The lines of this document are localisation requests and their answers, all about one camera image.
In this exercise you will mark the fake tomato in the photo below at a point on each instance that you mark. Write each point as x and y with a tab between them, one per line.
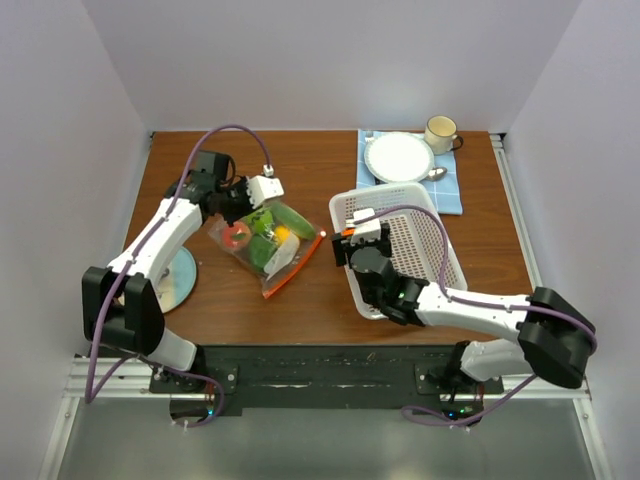
236	237

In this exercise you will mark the cream enamel mug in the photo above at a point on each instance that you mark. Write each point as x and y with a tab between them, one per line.
441	134

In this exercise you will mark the metal spoon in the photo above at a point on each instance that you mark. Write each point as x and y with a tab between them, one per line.
436	174

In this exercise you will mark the blue checked cloth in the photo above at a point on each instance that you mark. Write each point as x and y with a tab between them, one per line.
444	193

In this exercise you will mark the clear orange zip top bag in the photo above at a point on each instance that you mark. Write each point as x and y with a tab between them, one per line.
287	261

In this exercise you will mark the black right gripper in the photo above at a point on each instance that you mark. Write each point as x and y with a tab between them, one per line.
343	246

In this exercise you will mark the fake watermelon slice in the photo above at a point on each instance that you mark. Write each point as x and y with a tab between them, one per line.
294	221

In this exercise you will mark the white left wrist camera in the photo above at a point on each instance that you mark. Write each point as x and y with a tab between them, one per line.
262	189

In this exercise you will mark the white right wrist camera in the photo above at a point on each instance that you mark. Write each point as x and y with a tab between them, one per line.
364	227

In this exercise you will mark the blue beige round plate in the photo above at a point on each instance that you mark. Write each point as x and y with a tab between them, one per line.
177	280

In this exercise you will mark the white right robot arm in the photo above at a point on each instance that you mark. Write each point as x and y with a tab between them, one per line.
540	334

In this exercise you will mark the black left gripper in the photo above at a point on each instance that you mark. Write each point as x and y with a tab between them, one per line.
241	185

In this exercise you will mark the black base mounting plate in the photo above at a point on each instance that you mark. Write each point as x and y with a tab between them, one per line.
237	378

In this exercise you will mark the white perforated plastic basket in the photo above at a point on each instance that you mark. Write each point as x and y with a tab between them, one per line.
416	241

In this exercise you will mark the fake green watermelon ball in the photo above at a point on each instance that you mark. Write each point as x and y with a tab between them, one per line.
261	221

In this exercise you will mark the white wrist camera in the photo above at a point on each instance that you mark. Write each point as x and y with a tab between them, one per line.
262	189
364	227

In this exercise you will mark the fake green pepper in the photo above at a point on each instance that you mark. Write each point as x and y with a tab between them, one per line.
260	251

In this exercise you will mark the white round plate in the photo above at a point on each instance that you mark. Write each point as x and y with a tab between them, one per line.
393	157

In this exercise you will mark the fake yellow lemon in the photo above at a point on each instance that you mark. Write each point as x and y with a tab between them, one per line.
281	234

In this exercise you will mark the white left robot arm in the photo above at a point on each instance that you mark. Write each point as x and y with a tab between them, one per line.
120	305

